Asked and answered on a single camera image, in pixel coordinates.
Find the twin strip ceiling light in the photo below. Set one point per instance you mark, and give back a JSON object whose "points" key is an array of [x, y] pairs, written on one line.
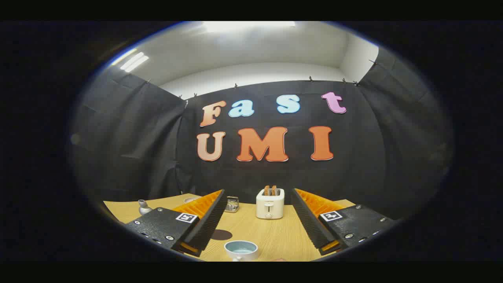
{"points": [[134, 62]]}

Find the dark brown round coaster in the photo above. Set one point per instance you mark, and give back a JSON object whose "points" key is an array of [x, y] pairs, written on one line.
{"points": [[221, 235]]}

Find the white oval plate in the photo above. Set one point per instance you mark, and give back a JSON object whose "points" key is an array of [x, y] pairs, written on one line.
{"points": [[190, 200]]}

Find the black backdrop cloth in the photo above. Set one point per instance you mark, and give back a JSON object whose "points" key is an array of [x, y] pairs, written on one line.
{"points": [[137, 137]]}

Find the white cup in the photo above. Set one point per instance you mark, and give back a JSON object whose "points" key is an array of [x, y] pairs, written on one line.
{"points": [[241, 251]]}

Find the silver juice bottle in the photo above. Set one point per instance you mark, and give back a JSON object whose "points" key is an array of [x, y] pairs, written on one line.
{"points": [[144, 208]]}

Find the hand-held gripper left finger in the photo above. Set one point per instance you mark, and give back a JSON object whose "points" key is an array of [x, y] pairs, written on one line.
{"points": [[208, 224]]}

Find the wooden table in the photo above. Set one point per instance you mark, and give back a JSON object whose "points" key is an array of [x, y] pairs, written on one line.
{"points": [[271, 236]]}

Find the wide ceiling light panel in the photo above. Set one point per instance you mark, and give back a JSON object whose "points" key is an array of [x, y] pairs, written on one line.
{"points": [[247, 26]]}

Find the white toaster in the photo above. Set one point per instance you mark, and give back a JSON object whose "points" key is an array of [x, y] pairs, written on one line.
{"points": [[270, 206]]}

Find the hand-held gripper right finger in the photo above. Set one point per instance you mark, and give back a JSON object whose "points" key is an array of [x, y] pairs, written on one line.
{"points": [[310, 224]]}

